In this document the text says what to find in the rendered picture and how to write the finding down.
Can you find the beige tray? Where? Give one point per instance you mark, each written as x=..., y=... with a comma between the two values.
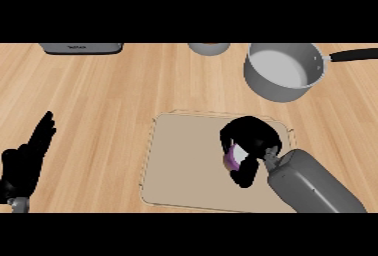
x=197, y=166

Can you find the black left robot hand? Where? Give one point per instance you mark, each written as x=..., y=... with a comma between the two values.
x=24, y=160

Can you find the grey cup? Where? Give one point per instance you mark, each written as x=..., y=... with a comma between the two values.
x=208, y=48

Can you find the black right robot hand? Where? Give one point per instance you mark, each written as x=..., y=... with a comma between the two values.
x=253, y=135

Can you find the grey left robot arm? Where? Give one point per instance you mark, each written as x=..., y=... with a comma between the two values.
x=19, y=204

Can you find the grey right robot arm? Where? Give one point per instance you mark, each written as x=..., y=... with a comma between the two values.
x=310, y=183

